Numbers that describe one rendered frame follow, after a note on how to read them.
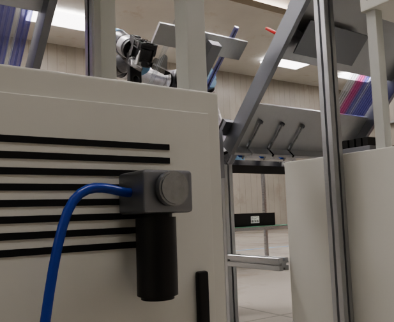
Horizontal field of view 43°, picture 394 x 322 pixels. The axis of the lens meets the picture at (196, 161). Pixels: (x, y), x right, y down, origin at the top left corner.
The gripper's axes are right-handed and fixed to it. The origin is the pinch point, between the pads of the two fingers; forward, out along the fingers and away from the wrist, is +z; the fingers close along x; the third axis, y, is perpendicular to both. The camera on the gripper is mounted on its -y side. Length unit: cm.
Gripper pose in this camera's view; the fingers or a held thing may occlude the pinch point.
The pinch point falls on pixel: (154, 73)
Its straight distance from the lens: 164.8
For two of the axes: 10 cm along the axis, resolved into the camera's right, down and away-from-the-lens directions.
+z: 5.0, 4.5, -7.4
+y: 2.8, -8.9, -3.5
